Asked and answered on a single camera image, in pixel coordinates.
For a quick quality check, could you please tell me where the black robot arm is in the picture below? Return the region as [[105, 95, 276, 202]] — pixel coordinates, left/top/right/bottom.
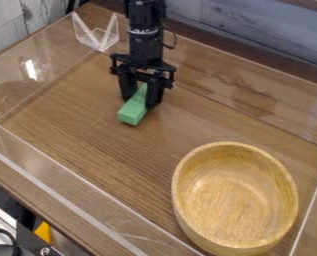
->
[[110, 0, 177, 109]]

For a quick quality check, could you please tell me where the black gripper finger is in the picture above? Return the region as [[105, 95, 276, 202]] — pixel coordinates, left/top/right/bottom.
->
[[146, 78, 165, 109], [120, 75, 138, 101]]

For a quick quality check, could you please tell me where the yellow black machine base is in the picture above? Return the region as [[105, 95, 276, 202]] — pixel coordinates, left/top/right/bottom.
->
[[0, 196, 73, 256]]

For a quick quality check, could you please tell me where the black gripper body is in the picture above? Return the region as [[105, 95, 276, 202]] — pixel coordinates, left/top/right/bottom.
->
[[109, 29, 178, 90]]

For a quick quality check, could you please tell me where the black cable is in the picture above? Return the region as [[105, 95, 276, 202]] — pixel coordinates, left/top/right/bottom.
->
[[158, 24, 178, 50]]

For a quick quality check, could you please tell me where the clear acrylic corner bracket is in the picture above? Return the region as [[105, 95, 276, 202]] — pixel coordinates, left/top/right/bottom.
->
[[72, 13, 120, 52]]

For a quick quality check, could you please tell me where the brown wooden bowl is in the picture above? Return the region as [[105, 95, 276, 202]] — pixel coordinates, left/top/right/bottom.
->
[[172, 141, 300, 256]]

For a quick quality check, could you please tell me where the green rectangular block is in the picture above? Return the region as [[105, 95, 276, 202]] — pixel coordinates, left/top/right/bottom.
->
[[117, 83, 148, 126]]

